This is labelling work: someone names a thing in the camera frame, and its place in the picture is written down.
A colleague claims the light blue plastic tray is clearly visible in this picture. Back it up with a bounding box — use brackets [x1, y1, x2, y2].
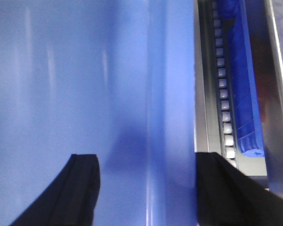
[0, 0, 197, 226]

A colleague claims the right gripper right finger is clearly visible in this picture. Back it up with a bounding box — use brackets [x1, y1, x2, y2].
[196, 153, 283, 226]

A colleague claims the blue bin upper right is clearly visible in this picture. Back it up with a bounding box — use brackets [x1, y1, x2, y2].
[218, 0, 265, 158]

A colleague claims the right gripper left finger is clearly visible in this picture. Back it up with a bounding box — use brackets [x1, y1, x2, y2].
[12, 154, 100, 226]

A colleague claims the stainless steel shelf rail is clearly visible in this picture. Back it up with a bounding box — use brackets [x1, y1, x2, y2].
[194, 0, 283, 198]

